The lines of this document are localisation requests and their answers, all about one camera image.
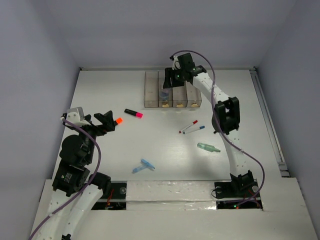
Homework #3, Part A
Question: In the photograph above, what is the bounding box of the blue cap whiteboard marker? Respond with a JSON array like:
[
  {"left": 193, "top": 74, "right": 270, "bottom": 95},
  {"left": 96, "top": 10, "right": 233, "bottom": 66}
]
[{"left": 182, "top": 125, "right": 205, "bottom": 135}]

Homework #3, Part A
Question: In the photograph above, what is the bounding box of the clear paperclip jar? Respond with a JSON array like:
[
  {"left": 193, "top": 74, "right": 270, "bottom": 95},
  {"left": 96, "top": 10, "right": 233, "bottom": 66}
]
[{"left": 159, "top": 88, "right": 171, "bottom": 101}]

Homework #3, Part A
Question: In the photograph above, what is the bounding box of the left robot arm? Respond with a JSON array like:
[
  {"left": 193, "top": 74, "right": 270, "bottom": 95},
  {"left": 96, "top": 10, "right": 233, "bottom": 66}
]
[{"left": 29, "top": 107, "right": 116, "bottom": 240}]

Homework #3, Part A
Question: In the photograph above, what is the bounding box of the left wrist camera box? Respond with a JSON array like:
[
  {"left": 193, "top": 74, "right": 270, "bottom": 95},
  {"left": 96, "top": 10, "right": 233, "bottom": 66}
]
[{"left": 60, "top": 107, "right": 88, "bottom": 127}]

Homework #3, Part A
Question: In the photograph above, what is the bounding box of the blue transparent utility knife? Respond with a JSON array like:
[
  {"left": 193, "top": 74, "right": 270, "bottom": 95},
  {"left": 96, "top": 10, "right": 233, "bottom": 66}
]
[{"left": 141, "top": 159, "right": 155, "bottom": 169}]

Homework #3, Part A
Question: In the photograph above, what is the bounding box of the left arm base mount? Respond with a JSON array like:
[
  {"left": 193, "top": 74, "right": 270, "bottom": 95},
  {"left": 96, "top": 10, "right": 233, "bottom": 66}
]
[{"left": 91, "top": 181, "right": 127, "bottom": 211}]

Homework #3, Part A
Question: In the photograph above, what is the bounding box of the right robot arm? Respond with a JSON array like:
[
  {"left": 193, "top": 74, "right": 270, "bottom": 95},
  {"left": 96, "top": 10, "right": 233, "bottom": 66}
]
[{"left": 163, "top": 51, "right": 256, "bottom": 200}]

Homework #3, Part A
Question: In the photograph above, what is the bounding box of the aluminium rail right edge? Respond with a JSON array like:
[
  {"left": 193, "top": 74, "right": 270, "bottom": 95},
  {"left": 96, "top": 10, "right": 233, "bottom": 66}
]
[{"left": 249, "top": 70, "right": 291, "bottom": 178}]

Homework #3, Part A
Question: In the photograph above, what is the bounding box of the red cap whiteboard marker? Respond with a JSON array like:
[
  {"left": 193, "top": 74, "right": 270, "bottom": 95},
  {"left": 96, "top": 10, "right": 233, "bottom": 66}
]
[{"left": 178, "top": 120, "right": 198, "bottom": 134}]

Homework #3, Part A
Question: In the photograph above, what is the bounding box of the green transparent utility knife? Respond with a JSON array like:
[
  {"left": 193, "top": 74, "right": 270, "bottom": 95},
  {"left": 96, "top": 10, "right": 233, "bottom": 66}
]
[{"left": 197, "top": 142, "right": 221, "bottom": 153}]

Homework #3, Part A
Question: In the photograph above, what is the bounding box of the clear four-compartment organizer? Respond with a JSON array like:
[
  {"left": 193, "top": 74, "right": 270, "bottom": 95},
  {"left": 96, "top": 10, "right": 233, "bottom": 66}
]
[{"left": 143, "top": 71, "right": 202, "bottom": 108}]

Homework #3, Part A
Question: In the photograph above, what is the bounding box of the orange highlighter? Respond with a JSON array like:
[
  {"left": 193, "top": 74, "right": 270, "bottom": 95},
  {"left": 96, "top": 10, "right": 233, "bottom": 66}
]
[{"left": 115, "top": 117, "right": 123, "bottom": 125}]

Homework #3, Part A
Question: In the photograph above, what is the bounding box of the pink black highlighter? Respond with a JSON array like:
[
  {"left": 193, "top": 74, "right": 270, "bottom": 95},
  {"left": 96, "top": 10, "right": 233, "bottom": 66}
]
[{"left": 124, "top": 108, "right": 143, "bottom": 119}]

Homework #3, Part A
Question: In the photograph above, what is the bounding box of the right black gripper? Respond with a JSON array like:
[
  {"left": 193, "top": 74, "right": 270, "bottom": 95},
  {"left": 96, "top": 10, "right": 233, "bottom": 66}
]
[{"left": 162, "top": 66, "right": 186, "bottom": 88}]

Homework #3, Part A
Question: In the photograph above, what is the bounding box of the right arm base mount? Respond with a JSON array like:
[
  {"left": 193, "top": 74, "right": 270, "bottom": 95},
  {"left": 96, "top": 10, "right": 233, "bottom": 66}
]
[{"left": 211, "top": 181, "right": 263, "bottom": 210}]

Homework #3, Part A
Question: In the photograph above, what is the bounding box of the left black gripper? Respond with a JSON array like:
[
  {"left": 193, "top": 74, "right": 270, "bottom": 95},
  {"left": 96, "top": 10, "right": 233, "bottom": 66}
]
[{"left": 73, "top": 109, "right": 115, "bottom": 162}]

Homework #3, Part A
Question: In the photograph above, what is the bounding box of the light blue utility knife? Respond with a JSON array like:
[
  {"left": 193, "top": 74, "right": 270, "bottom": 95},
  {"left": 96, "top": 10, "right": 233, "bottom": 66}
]
[{"left": 132, "top": 165, "right": 147, "bottom": 174}]

